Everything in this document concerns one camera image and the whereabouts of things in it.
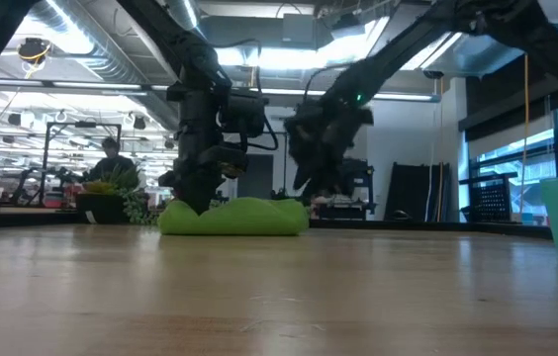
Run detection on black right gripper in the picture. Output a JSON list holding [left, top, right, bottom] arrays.
[[283, 93, 375, 200]]

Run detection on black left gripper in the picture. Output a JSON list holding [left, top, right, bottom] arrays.
[[158, 77, 249, 215]]

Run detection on green microfiber towel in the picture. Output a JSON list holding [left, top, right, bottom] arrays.
[[156, 196, 311, 237]]

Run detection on dark blue cart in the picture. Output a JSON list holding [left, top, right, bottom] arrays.
[[316, 157, 377, 222]]

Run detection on grey door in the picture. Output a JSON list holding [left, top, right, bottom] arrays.
[[229, 152, 275, 200]]

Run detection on black leaning panels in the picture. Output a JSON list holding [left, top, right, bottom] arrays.
[[385, 161, 452, 223]]

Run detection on person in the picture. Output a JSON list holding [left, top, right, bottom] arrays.
[[88, 135, 137, 182]]

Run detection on potted succulent plant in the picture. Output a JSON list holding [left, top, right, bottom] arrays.
[[74, 165, 161, 227]]

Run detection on long ceiling light bar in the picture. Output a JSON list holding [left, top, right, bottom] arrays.
[[0, 78, 441, 103]]

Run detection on black perforated rack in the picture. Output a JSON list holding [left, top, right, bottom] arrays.
[[458, 172, 520, 224]]

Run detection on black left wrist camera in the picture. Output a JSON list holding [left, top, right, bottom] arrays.
[[219, 92, 266, 140]]

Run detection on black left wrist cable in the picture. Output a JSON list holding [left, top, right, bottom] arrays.
[[212, 38, 280, 152]]

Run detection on silver ventilation duct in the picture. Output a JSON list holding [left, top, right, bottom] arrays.
[[159, 0, 209, 41]]

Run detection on black ceiling-hung camera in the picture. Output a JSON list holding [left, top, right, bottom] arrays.
[[17, 37, 53, 64]]

